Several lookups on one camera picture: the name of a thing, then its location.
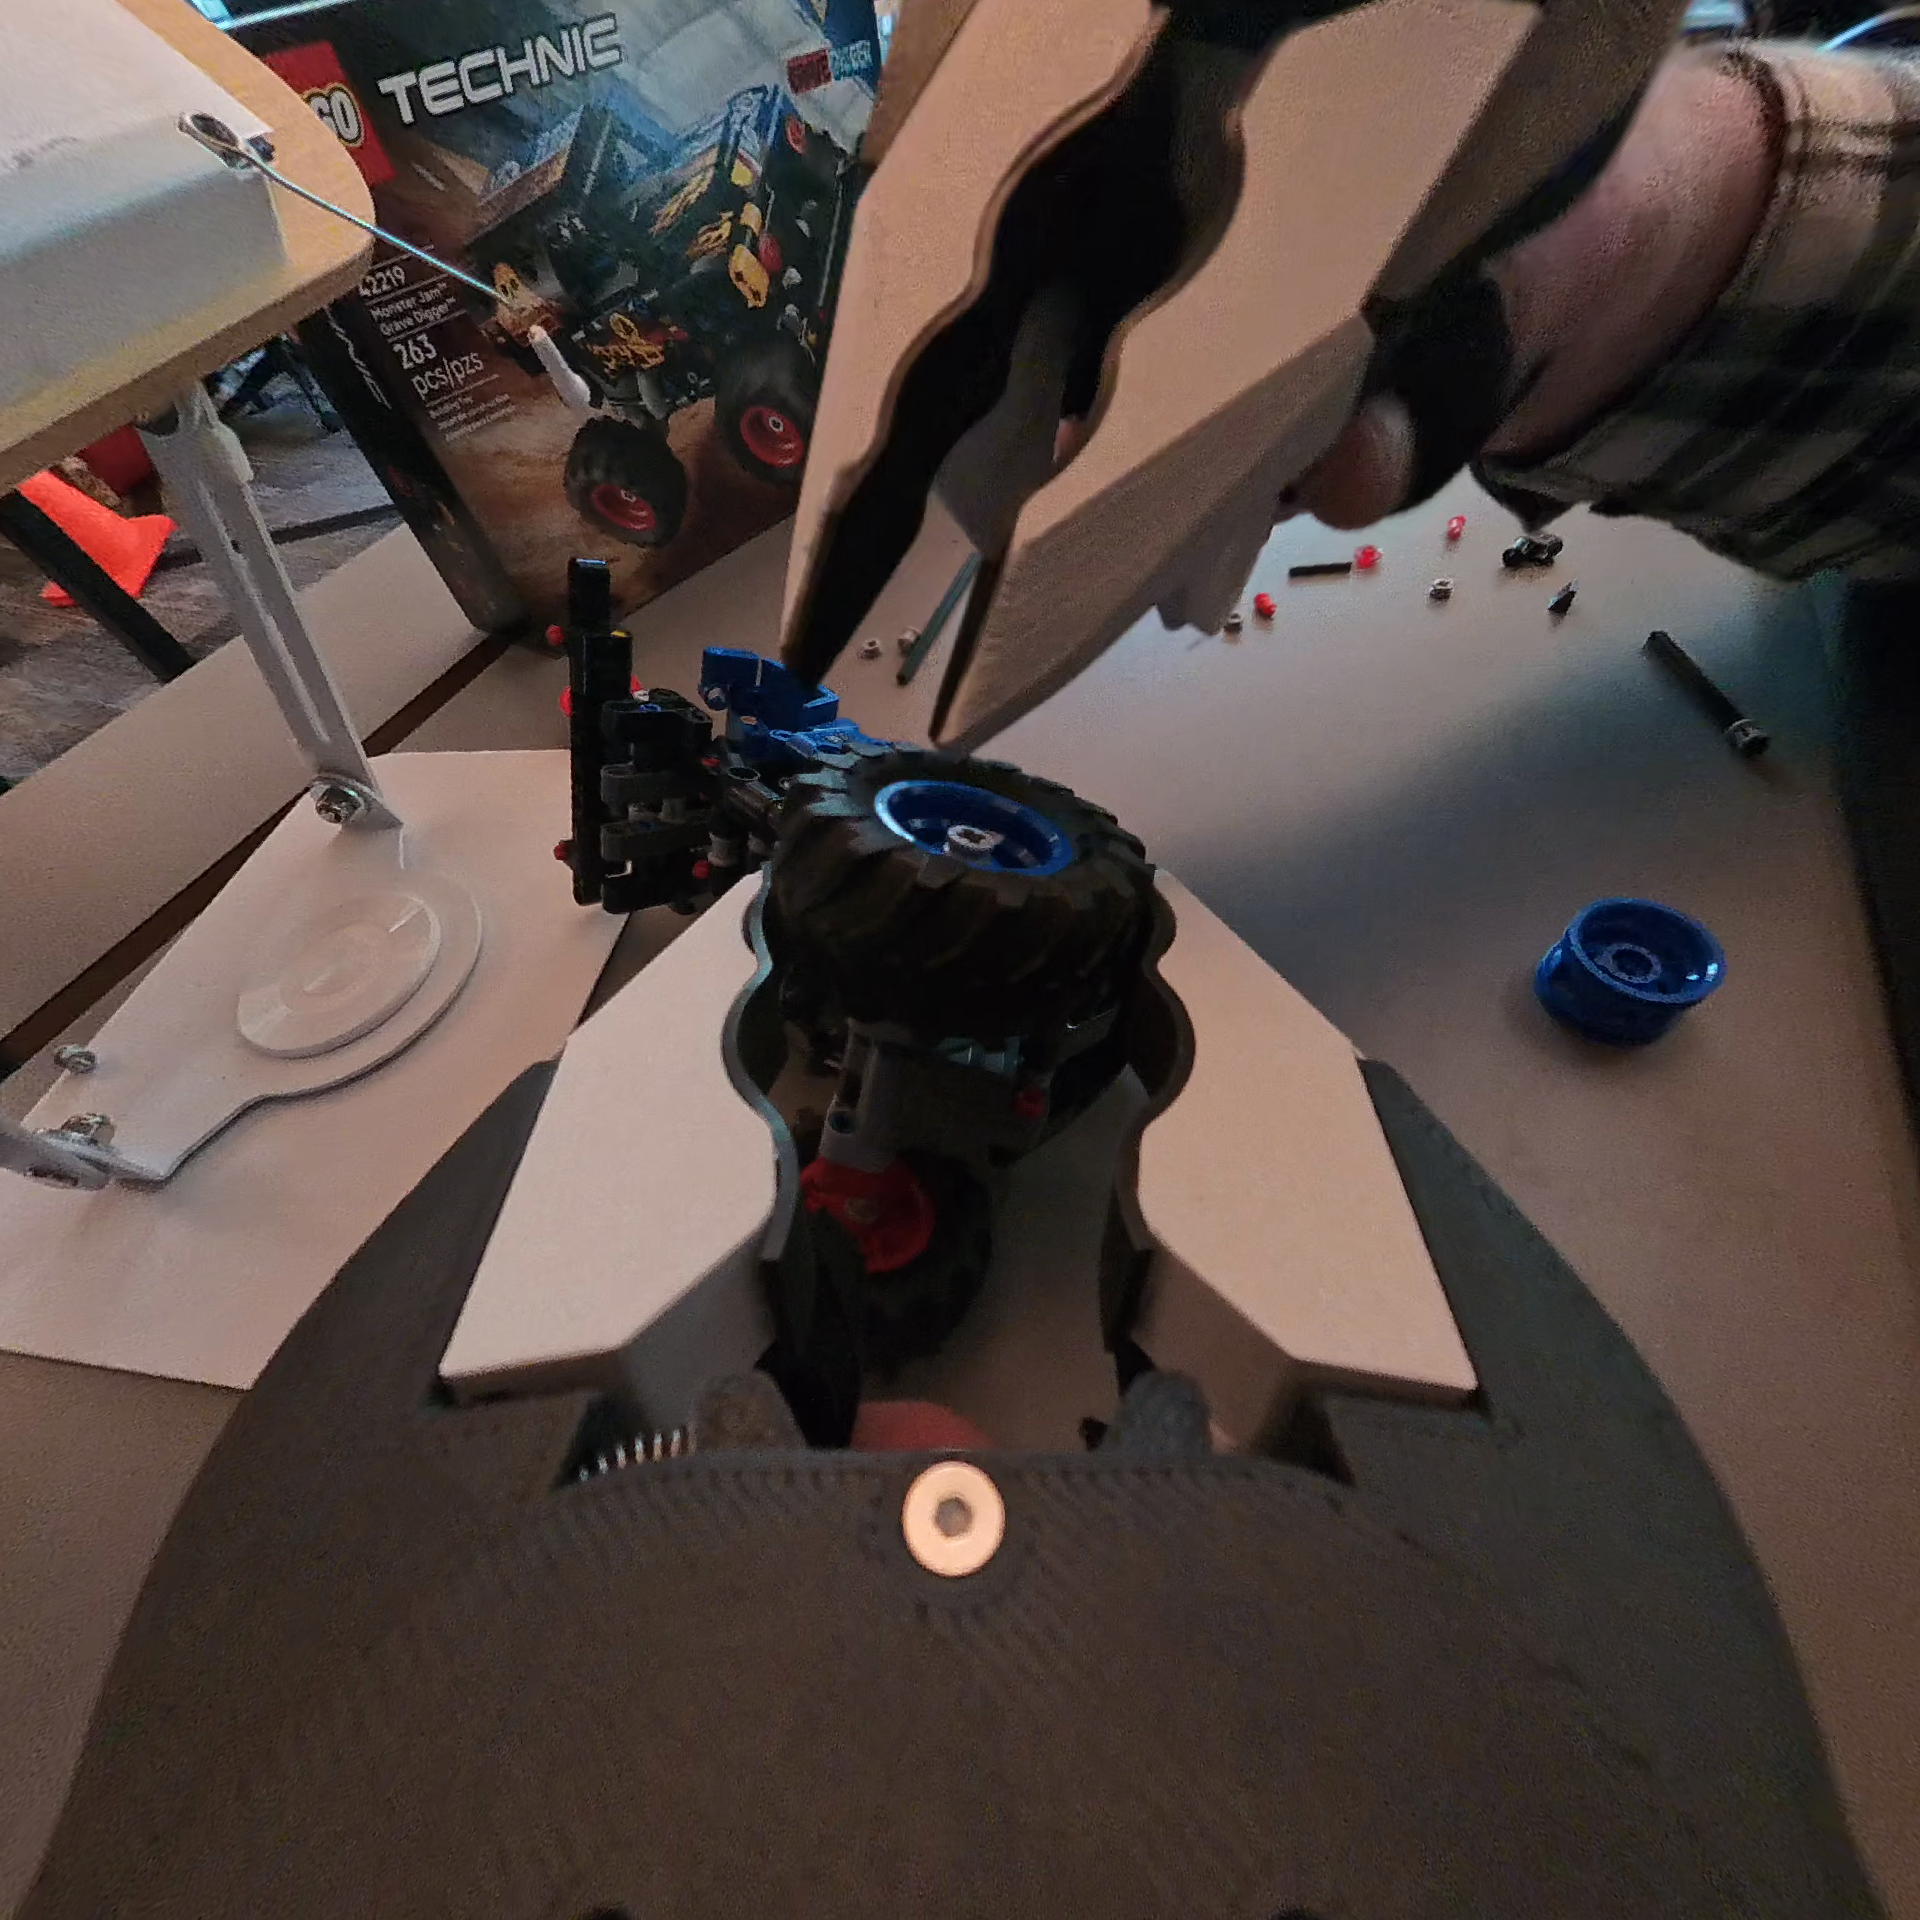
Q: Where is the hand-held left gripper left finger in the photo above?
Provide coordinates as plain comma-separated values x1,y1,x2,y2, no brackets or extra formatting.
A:
434,877,870,1449

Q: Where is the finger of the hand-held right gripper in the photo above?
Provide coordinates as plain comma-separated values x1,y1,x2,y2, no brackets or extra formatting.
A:
779,0,1161,681
930,5,1550,747

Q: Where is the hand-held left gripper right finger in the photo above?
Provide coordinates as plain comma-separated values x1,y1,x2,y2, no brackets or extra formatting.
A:
1101,874,1483,1451

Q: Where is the black toy wheel red rim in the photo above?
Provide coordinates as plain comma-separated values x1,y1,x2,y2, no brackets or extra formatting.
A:
797,1148,1000,1353

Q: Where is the toy brick monster truck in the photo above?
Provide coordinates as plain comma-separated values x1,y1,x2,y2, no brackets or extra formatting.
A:
551,555,1157,1202

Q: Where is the long black axle rod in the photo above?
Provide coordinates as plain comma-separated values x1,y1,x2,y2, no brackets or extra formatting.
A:
896,552,986,689

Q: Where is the black toy wheel blue rim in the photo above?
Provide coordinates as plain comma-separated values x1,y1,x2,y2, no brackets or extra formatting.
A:
767,751,1168,1039

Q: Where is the person's right forearm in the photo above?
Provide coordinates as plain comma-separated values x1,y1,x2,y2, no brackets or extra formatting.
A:
1477,37,1920,588

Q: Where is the grey desk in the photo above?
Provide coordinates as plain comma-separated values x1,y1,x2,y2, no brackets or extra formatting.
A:
0,496,1920,1920

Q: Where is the printed toy truck box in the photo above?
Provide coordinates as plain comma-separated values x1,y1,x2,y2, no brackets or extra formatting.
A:
247,0,887,633

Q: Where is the white base metal stand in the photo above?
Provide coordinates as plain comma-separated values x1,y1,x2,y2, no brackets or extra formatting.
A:
0,381,633,1389

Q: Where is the black axle with grey bushing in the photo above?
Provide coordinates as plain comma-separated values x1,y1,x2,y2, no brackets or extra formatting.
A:
1641,632,1773,760

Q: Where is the raised white wooden-edged platform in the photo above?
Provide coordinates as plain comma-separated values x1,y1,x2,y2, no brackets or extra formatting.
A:
0,0,378,490

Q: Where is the orange plastic piece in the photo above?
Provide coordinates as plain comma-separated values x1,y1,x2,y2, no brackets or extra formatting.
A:
16,427,178,608

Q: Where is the thin wire white tip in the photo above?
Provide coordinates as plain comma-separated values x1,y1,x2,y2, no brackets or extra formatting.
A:
181,112,595,408

